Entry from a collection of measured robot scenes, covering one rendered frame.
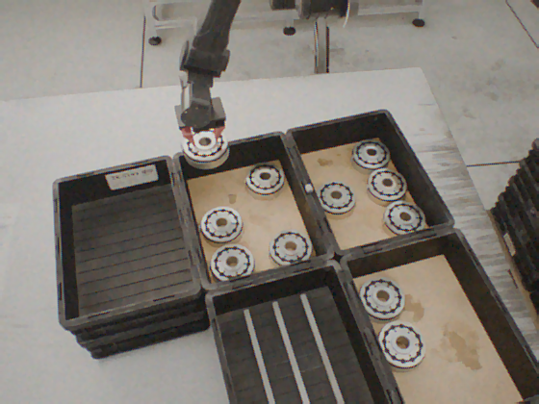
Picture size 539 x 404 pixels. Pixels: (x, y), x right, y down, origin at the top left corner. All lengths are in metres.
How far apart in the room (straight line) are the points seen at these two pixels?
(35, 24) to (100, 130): 1.98
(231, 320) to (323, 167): 0.50
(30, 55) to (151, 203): 2.18
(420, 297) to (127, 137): 1.03
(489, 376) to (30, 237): 1.23
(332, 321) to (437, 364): 0.24
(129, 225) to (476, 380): 0.88
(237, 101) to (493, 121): 1.60
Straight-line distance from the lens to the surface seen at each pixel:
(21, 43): 3.50
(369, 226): 1.27
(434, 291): 1.22
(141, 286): 1.21
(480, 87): 3.08
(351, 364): 1.12
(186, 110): 0.93
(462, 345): 1.19
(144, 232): 1.28
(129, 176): 1.31
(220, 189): 1.32
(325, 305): 1.16
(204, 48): 0.92
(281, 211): 1.27
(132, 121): 1.72
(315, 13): 1.40
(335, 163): 1.38
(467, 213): 1.54
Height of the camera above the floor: 1.89
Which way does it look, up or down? 55 degrees down
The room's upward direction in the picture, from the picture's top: straight up
